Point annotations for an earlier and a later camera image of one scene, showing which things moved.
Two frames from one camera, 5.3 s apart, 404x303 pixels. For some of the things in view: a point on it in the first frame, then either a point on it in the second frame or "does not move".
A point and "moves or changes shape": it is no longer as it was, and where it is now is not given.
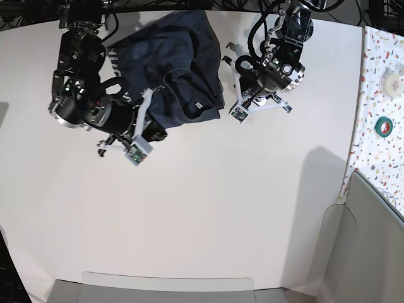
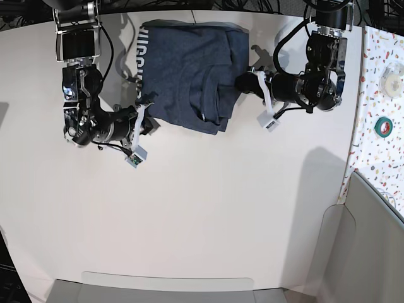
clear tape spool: (390, 83) does not move
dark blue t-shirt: (175, 53) moves or changes shape
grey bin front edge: (98, 287) does not move
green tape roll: (378, 126) does not move
